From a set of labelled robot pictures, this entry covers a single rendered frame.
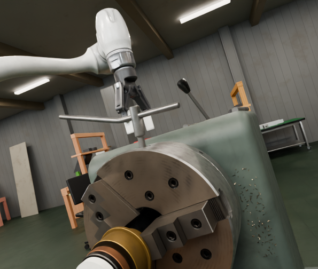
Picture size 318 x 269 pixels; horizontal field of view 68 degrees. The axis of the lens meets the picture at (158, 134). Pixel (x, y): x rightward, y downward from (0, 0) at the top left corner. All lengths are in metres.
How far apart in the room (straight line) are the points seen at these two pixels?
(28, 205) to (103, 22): 9.91
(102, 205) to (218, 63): 7.56
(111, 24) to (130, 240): 0.66
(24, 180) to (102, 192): 10.11
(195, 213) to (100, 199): 0.18
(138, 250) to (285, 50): 7.88
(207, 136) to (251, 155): 0.10
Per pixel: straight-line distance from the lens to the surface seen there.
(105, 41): 0.84
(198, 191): 0.42
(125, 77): 0.79
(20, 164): 10.68
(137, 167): 0.45
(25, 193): 10.58
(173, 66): 8.04
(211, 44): 8.04
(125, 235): 0.39
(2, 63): 0.82
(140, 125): 0.48
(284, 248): 0.62
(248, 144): 0.55
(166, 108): 0.45
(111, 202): 0.46
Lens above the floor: 1.24
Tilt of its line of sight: 2 degrees up
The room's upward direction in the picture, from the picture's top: 17 degrees counter-clockwise
